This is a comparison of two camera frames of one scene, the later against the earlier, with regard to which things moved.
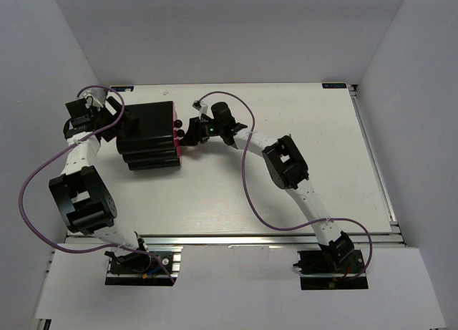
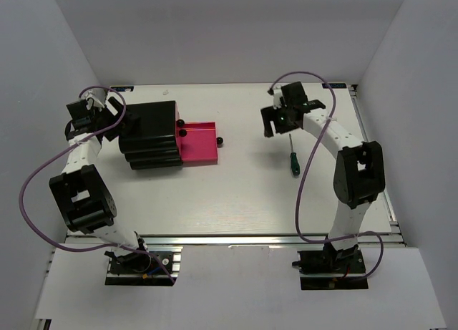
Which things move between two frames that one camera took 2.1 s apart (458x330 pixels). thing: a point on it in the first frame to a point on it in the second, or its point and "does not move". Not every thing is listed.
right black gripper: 195,133 to 269,114
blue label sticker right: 334,85 does not move
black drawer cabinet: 152,143 does not move
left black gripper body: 103,117 does not move
